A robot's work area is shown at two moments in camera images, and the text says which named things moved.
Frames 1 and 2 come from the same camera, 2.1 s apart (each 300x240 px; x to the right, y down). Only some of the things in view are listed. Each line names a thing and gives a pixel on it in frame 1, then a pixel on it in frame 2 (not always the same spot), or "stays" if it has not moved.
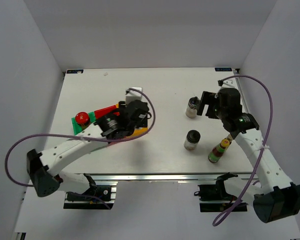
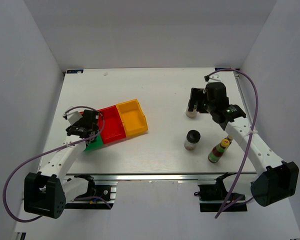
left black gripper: [143, 123] to [77, 124]
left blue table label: [74, 71] stays
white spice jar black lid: [193, 102] stays
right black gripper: [207, 98] to [197, 94]
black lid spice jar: [192, 138] stays
